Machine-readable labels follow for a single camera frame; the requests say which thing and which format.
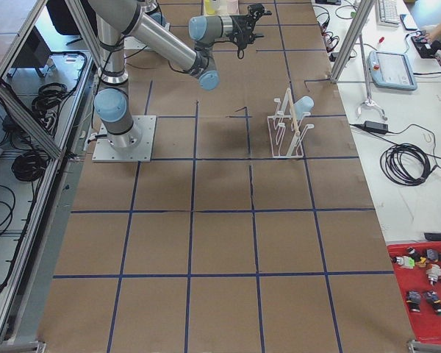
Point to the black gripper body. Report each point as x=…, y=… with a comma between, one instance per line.
x=243, y=24

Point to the light blue ikea cup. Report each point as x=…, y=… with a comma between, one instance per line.
x=303, y=105

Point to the pink ikea cup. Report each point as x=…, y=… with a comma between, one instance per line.
x=232, y=6

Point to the yellow ikea cup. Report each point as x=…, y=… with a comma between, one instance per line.
x=211, y=6

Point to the person hand at desk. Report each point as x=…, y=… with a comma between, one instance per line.
x=433, y=34

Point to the white computer keyboard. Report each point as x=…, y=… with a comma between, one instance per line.
x=387, y=13

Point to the blue teach pendant tablet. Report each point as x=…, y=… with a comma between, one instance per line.
x=391, y=70

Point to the black smartphone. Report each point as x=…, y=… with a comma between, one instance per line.
x=408, y=22

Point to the black power adapter brick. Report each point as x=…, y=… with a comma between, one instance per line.
x=376, y=127

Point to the red parts tray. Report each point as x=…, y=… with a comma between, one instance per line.
x=417, y=267

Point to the white wire cup rack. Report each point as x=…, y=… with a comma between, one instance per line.
x=286, y=131

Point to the aluminium frame post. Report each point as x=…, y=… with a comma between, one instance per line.
x=354, y=30

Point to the green-handled reacher grabber tool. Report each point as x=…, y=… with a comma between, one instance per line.
x=368, y=103

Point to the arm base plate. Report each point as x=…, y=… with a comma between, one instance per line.
x=135, y=145

